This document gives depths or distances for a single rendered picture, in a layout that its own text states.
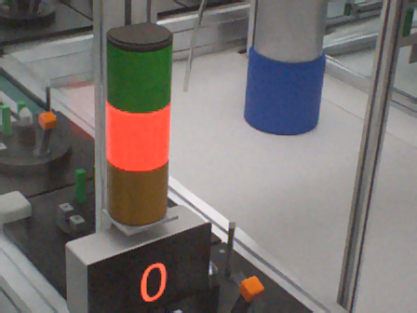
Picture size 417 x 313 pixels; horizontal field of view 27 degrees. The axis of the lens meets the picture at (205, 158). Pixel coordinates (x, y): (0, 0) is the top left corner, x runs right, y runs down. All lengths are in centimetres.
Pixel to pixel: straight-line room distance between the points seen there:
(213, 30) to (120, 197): 144
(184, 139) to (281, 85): 22
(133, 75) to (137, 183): 9
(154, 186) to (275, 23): 102
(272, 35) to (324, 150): 25
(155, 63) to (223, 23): 149
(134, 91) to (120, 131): 4
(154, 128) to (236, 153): 101
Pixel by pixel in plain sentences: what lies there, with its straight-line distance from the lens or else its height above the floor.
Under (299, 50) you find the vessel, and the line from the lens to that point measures 169.
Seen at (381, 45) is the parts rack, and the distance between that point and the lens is 100.
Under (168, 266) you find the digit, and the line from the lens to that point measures 74.
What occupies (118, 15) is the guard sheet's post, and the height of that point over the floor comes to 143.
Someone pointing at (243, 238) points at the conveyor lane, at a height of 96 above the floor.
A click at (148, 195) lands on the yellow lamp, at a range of 69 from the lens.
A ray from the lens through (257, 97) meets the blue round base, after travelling 173.
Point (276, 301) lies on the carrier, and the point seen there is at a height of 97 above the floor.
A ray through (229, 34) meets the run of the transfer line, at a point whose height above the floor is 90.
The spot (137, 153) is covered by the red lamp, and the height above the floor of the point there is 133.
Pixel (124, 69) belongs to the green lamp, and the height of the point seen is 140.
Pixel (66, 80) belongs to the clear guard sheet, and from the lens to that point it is 67.
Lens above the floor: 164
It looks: 29 degrees down
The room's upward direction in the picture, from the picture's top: 3 degrees clockwise
